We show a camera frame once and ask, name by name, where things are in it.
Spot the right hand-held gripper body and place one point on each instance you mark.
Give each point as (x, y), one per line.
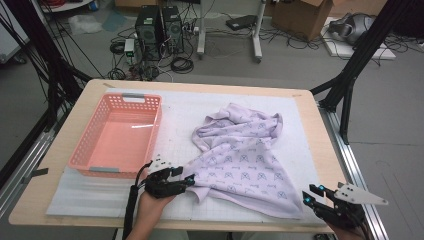
(346, 216)

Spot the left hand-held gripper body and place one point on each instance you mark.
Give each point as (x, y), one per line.
(160, 186)

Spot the lilac printed towel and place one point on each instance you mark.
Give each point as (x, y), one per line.
(243, 160)

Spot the pink plastic basket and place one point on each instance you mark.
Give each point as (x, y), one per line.
(116, 143)

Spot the person's right hand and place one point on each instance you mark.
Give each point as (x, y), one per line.
(348, 235)

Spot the person's left hand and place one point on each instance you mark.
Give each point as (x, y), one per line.
(148, 211)

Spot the white grid mat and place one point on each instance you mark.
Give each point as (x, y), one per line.
(186, 113)

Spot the small white electronic device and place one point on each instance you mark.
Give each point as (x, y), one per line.
(129, 46)

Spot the white metal stand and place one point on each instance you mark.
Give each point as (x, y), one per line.
(201, 33)

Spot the large black computer tower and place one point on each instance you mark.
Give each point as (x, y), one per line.
(148, 33)

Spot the slim black computer tower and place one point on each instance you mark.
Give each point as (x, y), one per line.
(173, 30)

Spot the white foam board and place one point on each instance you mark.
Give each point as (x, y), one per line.
(343, 50)

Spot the flat black box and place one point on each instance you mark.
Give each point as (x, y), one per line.
(241, 22)

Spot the grey rounded device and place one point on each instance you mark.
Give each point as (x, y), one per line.
(353, 28)

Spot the clear plastic bag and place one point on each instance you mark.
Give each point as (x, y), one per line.
(85, 24)

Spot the open cardboard box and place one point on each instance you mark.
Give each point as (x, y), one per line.
(300, 16)

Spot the round white table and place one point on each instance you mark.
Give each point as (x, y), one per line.
(66, 6)

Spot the white cabinet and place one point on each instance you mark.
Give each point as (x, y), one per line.
(10, 43)

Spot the aluminium rail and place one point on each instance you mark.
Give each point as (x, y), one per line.
(353, 166)
(30, 156)

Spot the grey metal bracket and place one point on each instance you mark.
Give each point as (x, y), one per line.
(36, 173)

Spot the black metal frame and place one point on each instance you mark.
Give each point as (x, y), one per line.
(360, 50)
(43, 50)

